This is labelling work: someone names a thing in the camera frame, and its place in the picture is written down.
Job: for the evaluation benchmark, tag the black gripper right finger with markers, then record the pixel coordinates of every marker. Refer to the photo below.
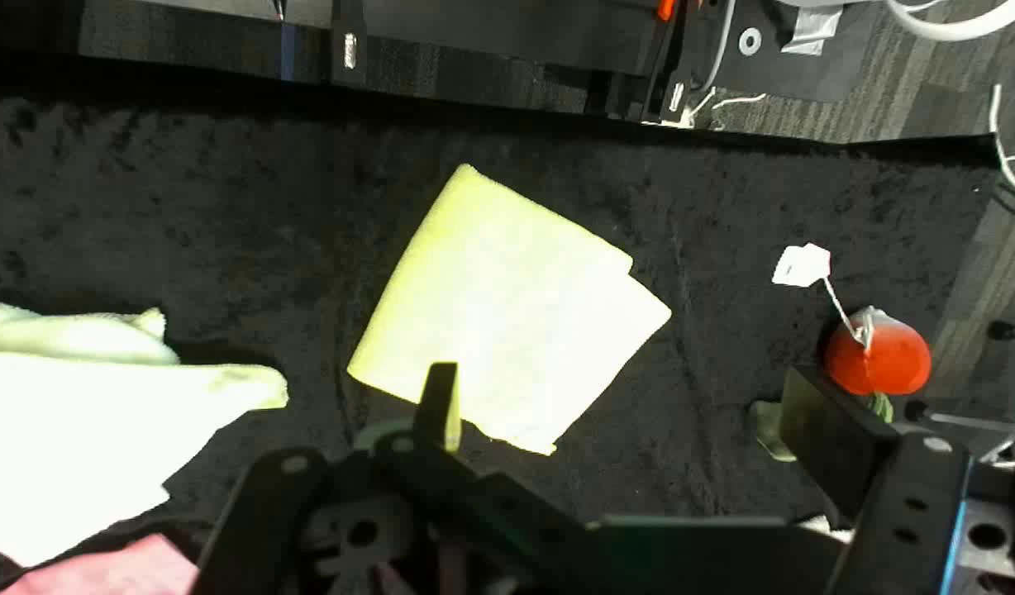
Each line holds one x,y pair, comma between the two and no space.
833,437

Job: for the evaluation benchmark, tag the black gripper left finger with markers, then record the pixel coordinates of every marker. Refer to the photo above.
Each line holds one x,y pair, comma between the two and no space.
436,417

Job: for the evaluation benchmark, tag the yellow microfiber cloth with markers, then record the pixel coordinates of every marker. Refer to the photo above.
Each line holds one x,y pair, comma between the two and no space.
530,308

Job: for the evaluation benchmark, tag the pink cloth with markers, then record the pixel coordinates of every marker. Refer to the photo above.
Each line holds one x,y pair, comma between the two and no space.
143,565

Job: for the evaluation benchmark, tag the red plush radish toy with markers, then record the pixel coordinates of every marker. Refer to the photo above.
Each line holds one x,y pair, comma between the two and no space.
878,353

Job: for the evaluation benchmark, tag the white toy label tag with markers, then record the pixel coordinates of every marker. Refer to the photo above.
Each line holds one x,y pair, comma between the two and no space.
801,266

